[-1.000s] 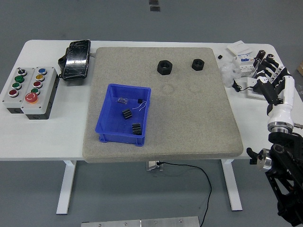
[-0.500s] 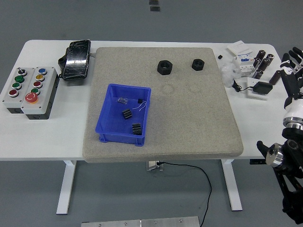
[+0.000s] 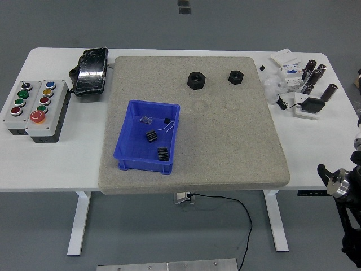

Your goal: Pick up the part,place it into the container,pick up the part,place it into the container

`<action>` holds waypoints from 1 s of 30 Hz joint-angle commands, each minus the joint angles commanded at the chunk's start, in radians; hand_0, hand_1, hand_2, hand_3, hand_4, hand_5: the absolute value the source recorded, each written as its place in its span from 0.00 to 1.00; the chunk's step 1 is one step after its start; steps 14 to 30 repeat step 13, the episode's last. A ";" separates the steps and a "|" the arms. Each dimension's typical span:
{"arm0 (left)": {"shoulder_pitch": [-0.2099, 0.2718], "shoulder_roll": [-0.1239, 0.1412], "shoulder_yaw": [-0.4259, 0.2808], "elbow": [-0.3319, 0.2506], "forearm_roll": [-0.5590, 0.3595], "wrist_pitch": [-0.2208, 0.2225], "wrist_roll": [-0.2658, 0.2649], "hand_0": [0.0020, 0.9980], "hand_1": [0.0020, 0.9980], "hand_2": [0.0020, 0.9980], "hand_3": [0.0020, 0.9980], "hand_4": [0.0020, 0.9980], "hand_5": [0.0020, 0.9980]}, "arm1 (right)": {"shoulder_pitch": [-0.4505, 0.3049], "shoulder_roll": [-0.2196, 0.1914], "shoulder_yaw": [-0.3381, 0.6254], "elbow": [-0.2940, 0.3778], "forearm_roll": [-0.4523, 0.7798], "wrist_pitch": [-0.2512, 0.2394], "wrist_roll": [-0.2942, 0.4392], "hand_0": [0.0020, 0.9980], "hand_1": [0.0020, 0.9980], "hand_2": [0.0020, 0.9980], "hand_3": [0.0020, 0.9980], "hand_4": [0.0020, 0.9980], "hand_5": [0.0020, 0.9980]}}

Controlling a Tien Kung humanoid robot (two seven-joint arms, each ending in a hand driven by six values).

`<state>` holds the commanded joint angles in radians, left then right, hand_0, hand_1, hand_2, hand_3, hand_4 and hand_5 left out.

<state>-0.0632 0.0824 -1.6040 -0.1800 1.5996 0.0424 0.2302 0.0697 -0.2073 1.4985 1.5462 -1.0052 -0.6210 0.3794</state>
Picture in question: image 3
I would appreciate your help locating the grey four-button control box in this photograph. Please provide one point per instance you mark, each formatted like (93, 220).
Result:
(11, 121)

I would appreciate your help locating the white square plate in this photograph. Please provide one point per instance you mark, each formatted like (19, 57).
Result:
(304, 115)

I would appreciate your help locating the grey emergency-stop control box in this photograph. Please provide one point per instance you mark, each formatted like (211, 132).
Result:
(56, 87)

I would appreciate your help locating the brown cardboard box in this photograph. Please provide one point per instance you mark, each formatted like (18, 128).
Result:
(355, 82)

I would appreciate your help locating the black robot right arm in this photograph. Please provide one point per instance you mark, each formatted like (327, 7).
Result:
(339, 183)

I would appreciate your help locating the blue plastic box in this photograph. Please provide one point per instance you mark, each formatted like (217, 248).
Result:
(132, 146)

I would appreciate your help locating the white circuit breaker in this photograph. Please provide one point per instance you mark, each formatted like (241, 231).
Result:
(292, 82)

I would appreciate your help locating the large black hex nut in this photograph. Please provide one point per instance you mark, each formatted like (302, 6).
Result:
(191, 83)

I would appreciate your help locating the black wrapped device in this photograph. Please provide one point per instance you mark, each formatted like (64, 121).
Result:
(91, 70)

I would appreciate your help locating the black power adapter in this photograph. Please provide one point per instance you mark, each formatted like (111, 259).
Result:
(312, 105)

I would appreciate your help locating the crumpled clear plastic bag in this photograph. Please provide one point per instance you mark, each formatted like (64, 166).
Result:
(270, 89)

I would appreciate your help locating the small black hex nut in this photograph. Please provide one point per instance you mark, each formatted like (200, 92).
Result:
(231, 80)

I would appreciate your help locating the dark cylindrical capacitor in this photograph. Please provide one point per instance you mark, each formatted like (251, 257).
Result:
(305, 75)
(311, 65)
(307, 88)
(329, 92)
(321, 68)
(315, 77)

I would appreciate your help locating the grey-brown foam mat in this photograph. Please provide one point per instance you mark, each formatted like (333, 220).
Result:
(220, 146)

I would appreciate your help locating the white switch plate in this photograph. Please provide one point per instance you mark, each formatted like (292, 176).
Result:
(285, 56)

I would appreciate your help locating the small black gear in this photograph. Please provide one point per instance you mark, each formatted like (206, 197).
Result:
(151, 136)

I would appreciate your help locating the black table control panel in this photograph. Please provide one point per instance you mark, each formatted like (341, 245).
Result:
(311, 193)

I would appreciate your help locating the silver under-table socket bracket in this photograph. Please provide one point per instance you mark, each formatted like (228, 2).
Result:
(180, 197)

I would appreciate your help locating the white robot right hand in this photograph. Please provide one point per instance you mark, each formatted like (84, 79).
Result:
(359, 122)

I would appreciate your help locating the small clear plastic bag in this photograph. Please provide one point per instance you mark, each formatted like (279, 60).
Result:
(146, 120)

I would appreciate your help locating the grey metal plate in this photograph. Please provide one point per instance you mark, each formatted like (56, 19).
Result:
(167, 266)

